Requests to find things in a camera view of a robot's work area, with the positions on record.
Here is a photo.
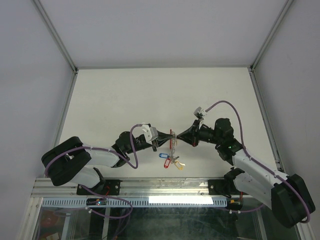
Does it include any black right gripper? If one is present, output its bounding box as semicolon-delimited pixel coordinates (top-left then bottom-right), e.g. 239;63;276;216
176;119;222;147

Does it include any blue key tag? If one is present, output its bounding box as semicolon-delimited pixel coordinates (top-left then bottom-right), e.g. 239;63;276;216
158;153;170;159

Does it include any red key tag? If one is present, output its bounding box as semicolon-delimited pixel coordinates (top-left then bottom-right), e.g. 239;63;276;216
163;158;171;169

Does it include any yellow key tag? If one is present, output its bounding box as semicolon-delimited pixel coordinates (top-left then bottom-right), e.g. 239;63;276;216
174;161;186;171

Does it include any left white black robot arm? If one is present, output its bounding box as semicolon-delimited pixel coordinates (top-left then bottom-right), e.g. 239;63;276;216
41;123;173;195

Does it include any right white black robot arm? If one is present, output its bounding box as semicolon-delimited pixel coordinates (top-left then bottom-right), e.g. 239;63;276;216
177;118;316;228

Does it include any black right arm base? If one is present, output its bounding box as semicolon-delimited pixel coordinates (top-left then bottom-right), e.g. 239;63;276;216
207;178;241;198

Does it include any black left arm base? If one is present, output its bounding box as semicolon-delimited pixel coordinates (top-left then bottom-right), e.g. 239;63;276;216
76;179;122;196

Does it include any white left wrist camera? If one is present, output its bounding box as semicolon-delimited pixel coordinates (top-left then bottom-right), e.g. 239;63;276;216
141;123;158;145

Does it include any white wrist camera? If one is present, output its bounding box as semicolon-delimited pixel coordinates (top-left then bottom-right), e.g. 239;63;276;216
141;123;158;145
193;106;207;121

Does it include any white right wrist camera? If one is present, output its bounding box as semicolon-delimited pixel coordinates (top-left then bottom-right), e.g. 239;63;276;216
193;106;207;121

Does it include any perforated grey cable duct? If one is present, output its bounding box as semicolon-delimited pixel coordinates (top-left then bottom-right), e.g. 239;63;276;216
42;196;228;208

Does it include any aluminium front rail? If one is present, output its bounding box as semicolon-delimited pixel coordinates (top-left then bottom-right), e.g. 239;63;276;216
31;177;223;198

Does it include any left aluminium frame post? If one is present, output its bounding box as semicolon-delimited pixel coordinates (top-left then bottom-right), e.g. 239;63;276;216
31;0;78;74

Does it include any aluminium frame post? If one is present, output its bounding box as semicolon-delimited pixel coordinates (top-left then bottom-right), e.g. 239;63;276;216
250;0;296;72
31;0;78;74

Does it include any right aluminium frame post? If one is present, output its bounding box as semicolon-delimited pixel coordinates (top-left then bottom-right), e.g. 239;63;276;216
250;0;296;72

